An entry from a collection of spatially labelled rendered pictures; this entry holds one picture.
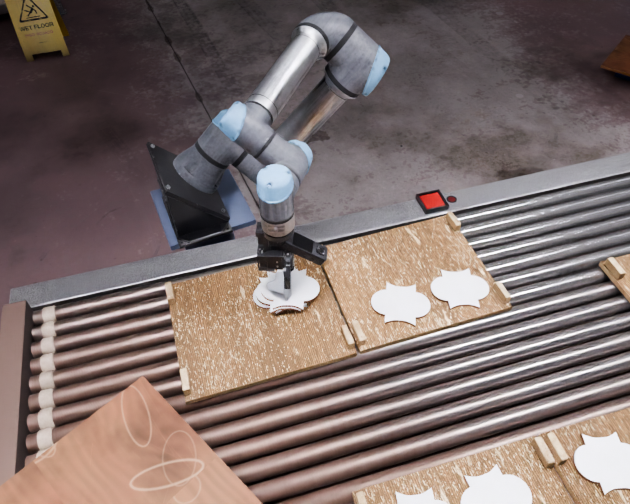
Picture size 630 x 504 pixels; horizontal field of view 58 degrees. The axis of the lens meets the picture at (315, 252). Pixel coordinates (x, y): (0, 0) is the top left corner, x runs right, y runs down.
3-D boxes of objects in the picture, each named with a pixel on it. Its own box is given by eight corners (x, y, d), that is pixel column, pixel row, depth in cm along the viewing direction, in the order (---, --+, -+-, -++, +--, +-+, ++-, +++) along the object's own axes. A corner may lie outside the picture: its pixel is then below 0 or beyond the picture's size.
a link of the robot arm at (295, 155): (284, 121, 126) (266, 150, 119) (321, 153, 129) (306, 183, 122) (265, 140, 132) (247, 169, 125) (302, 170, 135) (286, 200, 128)
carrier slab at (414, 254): (315, 251, 158) (315, 248, 157) (448, 218, 166) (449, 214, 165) (360, 354, 136) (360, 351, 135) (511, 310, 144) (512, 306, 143)
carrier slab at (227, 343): (166, 289, 151) (165, 285, 149) (313, 252, 158) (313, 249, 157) (186, 405, 128) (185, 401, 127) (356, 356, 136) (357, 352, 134)
